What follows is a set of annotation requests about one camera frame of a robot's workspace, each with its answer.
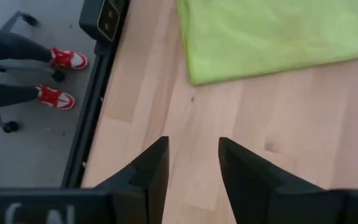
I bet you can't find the green microfiber towel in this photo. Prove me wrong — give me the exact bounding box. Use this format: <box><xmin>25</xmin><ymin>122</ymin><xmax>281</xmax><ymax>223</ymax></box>
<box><xmin>175</xmin><ymin>0</ymin><xmax>358</xmax><ymax>86</ymax></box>

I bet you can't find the black aluminium table frame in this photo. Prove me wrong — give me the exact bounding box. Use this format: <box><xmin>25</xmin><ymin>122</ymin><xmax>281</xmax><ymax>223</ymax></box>
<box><xmin>60</xmin><ymin>40</ymin><xmax>121</xmax><ymax>189</ymax></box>

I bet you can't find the grey office chair base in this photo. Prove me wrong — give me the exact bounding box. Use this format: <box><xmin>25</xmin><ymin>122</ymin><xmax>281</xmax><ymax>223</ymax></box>
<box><xmin>0</xmin><ymin>10</ymin><xmax>67</xmax><ymax>134</ymax></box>

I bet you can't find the person's leg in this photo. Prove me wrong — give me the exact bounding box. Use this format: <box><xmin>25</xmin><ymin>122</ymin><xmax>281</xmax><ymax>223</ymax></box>
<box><xmin>0</xmin><ymin>81</ymin><xmax>40</xmax><ymax>109</ymax></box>
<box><xmin>0</xmin><ymin>24</ymin><xmax>54</xmax><ymax>63</ymax></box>

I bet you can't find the black depth camera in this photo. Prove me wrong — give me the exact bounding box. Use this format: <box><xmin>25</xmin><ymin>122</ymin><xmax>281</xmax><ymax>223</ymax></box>
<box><xmin>78</xmin><ymin>0</ymin><xmax>131</xmax><ymax>43</ymax></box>

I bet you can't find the person's foot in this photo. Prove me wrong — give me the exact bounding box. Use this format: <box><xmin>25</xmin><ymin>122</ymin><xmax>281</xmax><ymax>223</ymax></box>
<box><xmin>50</xmin><ymin>47</ymin><xmax>89</xmax><ymax>70</ymax></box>
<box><xmin>35</xmin><ymin>84</ymin><xmax>76</xmax><ymax>111</ymax></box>

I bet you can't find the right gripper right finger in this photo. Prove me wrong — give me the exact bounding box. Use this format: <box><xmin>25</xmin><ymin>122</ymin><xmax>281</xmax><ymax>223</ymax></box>
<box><xmin>218</xmin><ymin>136</ymin><xmax>326</xmax><ymax>224</ymax></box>

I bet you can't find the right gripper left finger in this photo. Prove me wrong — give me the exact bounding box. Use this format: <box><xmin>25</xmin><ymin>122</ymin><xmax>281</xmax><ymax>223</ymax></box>
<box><xmin>94</xmin><ymin>136</ymin><xmax>170</xmax><ymax>224</ymax></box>

